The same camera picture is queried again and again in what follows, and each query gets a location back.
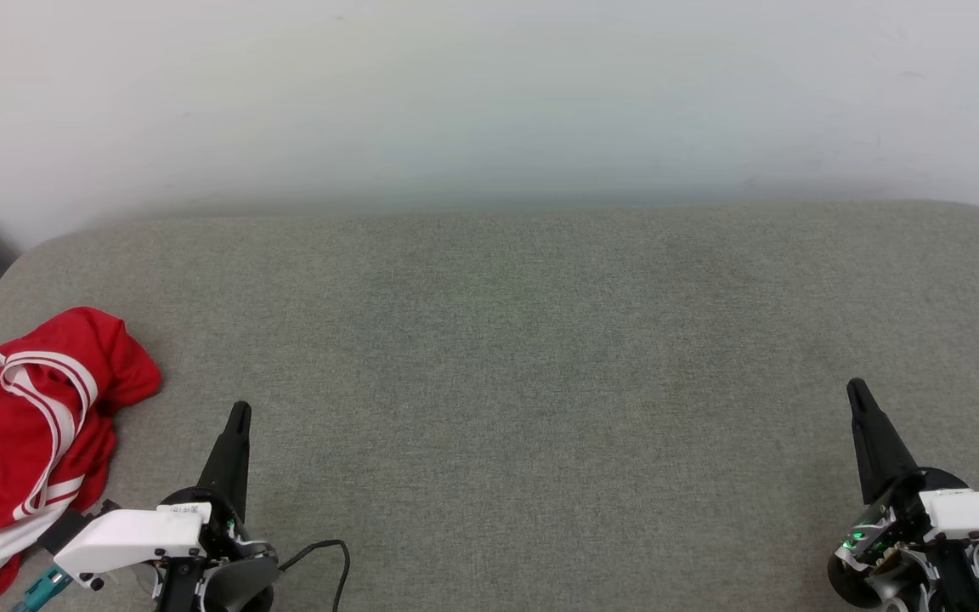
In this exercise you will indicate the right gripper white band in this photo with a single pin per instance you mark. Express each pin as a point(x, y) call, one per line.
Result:
point(978, 514)

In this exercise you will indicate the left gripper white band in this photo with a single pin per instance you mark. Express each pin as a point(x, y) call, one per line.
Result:
point(132, 535)

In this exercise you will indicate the red white basketball jersey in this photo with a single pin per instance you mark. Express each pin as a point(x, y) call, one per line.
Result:
point(5, 442)

